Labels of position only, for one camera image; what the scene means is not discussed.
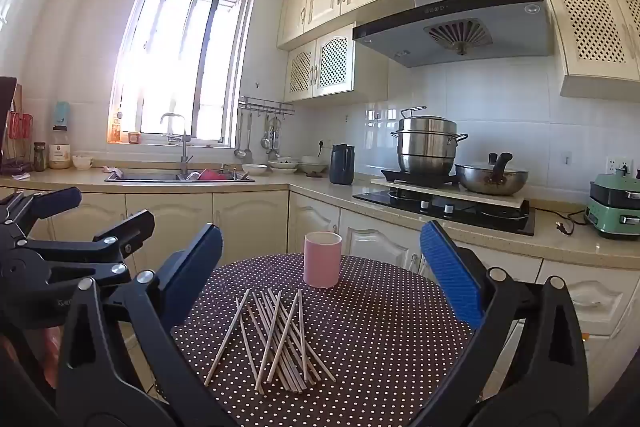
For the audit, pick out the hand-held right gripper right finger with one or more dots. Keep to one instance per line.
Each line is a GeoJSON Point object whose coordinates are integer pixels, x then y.
{"type": "Point", "coordinates": [450, 272]}

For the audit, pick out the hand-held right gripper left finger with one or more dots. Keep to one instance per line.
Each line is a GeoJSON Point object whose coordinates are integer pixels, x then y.
{"type": "Point", "coordinates": [200, 267]}

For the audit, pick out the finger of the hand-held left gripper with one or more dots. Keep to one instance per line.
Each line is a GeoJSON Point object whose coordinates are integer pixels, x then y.
{"type": "Point", "coordinates": [127, 229]}
{"type": "Point", "coordinates": [50, 202]}

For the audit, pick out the bundle of wooden chopsticks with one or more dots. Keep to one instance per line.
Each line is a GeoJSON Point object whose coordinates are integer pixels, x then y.
{"type": "Point", "coordinates": [280, 337]}

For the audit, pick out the pink cup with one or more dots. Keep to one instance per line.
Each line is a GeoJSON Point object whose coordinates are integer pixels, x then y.
{"type": "Point", "coordinates": [322, 262]}

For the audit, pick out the small dark spice jar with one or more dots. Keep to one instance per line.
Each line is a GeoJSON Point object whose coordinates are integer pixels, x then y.
{"type": "Point", "coordinates": [40, 157]}

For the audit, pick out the glass jar with black lid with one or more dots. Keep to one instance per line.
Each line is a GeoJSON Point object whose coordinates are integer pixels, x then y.
{"type": "Point", "coordinates": [59, 152]}

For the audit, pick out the small white cup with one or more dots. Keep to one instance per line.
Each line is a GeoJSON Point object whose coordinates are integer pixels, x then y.
{"type": "Point", "coordinates": [82, 162]}

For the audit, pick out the black glass gas stove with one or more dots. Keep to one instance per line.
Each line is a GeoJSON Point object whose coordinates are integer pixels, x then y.
{"type": "Point", "coordinates": [450, 212]}

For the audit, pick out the pale dish rag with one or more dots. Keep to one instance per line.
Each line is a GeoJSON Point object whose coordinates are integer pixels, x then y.
{"type": "Point", "coordinates": [112, 168]}

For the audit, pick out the cream lower cabinets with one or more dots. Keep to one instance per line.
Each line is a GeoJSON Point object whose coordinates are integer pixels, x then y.
{"type": "Point", "coordinates": [250, 222]}

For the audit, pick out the teal carton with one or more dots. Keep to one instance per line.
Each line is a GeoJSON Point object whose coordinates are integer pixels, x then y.
{"type": "Point", "coordinates": [62, 113]}

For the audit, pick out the small orange jar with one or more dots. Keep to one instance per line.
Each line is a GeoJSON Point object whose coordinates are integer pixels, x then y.
{"type": "Point", "coordinates": [133, 137]}

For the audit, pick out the pink dish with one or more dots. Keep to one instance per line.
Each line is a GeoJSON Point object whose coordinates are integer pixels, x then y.
{"type": "Point", "coordinates": [212, 175]}

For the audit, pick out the metal sink faucet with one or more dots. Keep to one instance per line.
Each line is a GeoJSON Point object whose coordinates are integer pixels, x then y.
{"type": "Point", "coordinates": [185, 152]}

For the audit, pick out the black pot stand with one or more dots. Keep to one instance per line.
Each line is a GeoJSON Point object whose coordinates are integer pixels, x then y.
{"type": "Point", "coordinates": [420, 179]}

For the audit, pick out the orange bottle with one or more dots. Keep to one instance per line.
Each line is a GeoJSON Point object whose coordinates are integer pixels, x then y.
{"type": "Point", "coordinates": [116, 129]}

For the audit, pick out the wooden cutting board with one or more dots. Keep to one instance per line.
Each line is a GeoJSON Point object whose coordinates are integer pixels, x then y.
{"type": "Point", "coordinates": [18, 97]}

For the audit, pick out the brown polka dot tablecloth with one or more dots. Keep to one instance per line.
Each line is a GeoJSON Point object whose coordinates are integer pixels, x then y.
{"type": "Point", "coordinates": [375, 357]}

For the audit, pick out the metal ladle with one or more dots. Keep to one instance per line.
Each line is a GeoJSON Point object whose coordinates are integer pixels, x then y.
{"type": "Point", "coordinates": [240, 152]}

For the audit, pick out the steel steamer pot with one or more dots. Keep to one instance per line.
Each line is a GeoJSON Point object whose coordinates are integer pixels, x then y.
{"type": "Point", "coordinates": [430, 147]}

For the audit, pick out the white bowl with dark contents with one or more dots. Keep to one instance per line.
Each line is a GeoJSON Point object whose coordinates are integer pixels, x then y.
{"type": "Point", "coordinates": [283, 166]}

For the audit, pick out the dark blue kettle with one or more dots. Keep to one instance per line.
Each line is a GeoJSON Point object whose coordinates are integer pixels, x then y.
{"type": "Point", "coordinates": [342, 167]}

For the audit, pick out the stack of white bowls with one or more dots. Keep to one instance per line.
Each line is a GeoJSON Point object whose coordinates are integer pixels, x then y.
{"type": "Point", "coordinates": [314, 166]}

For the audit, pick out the green electric cooker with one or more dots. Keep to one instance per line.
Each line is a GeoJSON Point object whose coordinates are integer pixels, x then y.
{"type": "Point", "coordinates": [612, 212]}

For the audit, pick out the kitchen window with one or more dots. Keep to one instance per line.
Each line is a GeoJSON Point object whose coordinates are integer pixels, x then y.
{"type": "Point", "coordinates": [175, 57]}

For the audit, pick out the small cream lattice door cabinet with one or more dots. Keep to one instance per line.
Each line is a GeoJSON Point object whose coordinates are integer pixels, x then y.
{"type": "Point", "coordinates": [332, 62]}

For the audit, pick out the grey range hood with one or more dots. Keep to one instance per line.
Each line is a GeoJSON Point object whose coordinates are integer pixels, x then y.
{"type": "Point", "coordinates": [500, 27]}

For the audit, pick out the large cream lattice door cabinet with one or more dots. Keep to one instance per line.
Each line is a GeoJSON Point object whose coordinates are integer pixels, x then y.
{"type": "Point", "coordinates": [592, 27]}

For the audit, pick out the metal utensil rail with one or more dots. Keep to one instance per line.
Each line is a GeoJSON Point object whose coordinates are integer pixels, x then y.
{"type": "Point", "coordinates": [265, 103]}

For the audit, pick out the white wall socket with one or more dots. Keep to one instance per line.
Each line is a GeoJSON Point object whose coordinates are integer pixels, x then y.
{"type": "Point", "coordinates": [617, 164]}

